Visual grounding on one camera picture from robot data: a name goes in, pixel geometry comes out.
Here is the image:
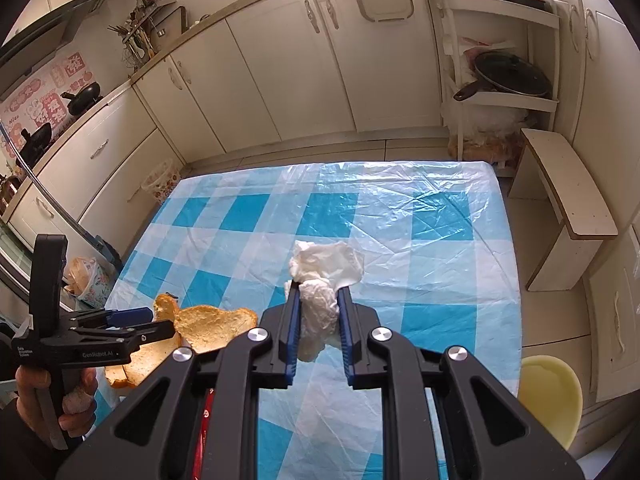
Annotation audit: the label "floral wastebasket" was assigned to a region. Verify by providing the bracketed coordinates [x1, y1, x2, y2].
[141, 159, 182, 205]

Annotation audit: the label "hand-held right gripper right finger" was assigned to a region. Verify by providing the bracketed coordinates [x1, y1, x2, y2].
[336, 285, 586, 480]

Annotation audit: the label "utensil rack with utensils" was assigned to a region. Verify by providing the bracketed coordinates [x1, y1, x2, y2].
[107, 0, 188, 68]

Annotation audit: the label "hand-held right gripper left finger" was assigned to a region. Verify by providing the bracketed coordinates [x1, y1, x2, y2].
[55, 282, 303, 480]

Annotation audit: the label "black wok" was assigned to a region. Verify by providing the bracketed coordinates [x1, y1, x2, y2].
[61, 82, 103, 116]

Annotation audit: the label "range hood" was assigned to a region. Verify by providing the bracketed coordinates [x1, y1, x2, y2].
[0, 0, 113, 97]

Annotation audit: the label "pink white plastic bag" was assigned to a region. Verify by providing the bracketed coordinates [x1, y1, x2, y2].
[457, 36, 516, 58]

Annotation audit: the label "cream wooden step stool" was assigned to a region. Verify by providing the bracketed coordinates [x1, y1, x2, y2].
[507, 128, 619, 292]

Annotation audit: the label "pink wall stickers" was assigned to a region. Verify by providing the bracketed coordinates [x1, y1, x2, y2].
[0, 50, 96, 161]

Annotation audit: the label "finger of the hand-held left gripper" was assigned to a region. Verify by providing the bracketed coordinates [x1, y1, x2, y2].
[75, 321, 177, 350]
[65, 306, 154, 329]

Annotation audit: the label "black lidded frying pan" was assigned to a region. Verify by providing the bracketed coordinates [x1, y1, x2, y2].
[453, 51, 552, 103]

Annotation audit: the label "red plastic item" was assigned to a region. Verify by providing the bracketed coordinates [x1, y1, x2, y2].
[192, 390, 217, 480]

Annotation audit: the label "white shelf trolley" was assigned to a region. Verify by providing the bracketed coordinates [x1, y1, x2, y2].
[431, 0, 561, 161]

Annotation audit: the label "blue checked tablecloth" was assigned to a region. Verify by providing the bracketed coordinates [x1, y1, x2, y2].
[80, 161, 523, 480]

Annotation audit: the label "person's left forearm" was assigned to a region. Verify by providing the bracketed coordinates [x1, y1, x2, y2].
[0, 400, 63, 480]

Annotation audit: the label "white tissue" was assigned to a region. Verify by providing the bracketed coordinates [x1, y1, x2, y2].
[285, 240, 365, 363]

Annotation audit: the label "toasted bread slice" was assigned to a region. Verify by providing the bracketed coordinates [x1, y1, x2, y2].
[104, 294, 259, 390]

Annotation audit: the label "person's left hand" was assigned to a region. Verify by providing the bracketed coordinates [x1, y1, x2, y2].
[15, 366, 99, 433]

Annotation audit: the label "blue dustpan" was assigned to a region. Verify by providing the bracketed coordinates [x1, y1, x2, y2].
[90, 232, 123, 273]

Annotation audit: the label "black cooking pot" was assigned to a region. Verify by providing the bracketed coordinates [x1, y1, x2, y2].
[15, 122, 53, 168]

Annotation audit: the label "crumpled white plastic bags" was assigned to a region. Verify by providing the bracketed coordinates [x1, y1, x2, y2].
[447, 102, 531, 163]

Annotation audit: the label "floral plastic bag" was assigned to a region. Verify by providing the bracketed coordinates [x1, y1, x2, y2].
[65, 256, 118, 309]

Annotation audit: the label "cream kitchen base cabinet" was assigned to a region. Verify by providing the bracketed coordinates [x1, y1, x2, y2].
[132, 0, 446, 157]
[522, 0, 640, 403]
[7, 85, 187, 261]

